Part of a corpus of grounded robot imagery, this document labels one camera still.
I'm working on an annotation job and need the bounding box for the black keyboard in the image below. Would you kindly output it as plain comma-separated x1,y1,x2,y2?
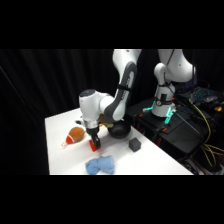
190,87,221,103

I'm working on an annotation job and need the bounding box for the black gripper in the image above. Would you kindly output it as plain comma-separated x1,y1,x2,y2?
84,119,102,150

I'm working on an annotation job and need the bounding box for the black bowl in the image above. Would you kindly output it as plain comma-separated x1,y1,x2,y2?
107,120,133,140

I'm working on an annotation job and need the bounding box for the black curtain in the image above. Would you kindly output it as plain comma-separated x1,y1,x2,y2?
0,49,224,176

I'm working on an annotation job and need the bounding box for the dark grey cube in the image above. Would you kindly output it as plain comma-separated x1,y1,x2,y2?
128,137,142,153

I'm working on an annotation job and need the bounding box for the yellow cable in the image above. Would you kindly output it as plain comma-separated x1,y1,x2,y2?
190,101,224,173

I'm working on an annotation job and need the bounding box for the blue crumpled cloth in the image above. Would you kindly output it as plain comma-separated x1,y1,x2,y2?
84,155,116,176

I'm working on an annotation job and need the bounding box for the red cube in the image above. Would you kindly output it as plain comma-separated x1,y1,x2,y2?
88,139,101,153

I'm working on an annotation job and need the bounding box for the black robot stand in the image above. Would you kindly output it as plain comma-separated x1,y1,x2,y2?
125,98,214,164

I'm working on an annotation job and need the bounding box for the brown plush drumstick toy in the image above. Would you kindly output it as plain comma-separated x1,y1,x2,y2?
61,126,86,148

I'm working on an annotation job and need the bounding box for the white table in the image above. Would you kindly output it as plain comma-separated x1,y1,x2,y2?
44,107,194,176

